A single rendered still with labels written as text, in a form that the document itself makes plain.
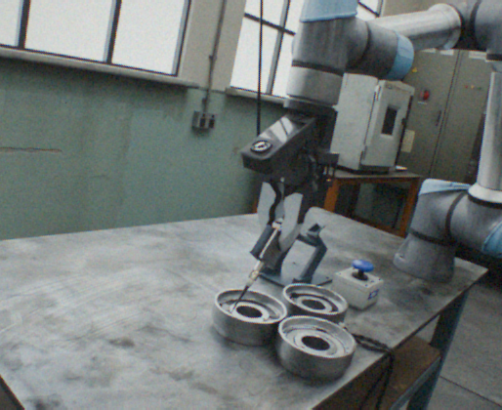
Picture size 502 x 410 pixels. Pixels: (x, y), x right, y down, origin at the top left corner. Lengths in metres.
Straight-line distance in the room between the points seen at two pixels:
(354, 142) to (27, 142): 1.87
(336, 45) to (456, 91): 3.93
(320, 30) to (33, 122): 1.66
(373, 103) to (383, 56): 2.24
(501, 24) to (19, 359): 0.95
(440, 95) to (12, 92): 3.64
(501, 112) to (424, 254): 0.37
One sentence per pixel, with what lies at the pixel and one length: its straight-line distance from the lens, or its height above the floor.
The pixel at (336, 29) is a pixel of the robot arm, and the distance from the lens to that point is 0.63.
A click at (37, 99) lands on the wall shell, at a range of 2.12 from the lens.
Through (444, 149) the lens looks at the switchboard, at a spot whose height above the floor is 1.02.
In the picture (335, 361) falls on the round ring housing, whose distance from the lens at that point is 0.60.
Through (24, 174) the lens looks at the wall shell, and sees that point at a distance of 2.16.
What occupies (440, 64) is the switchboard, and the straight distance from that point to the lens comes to 4.62.
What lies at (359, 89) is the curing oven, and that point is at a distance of 2.96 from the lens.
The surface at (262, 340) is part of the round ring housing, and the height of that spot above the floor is 0.81.
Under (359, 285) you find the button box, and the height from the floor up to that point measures 0.84.
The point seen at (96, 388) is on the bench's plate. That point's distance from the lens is 0.53.
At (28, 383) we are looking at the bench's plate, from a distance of 0.54.
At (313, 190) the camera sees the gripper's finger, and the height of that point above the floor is 1.02.
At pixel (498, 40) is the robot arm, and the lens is 0.99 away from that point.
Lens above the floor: 1.12
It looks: 13 degrees down
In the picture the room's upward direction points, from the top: 11 degrees clockwise
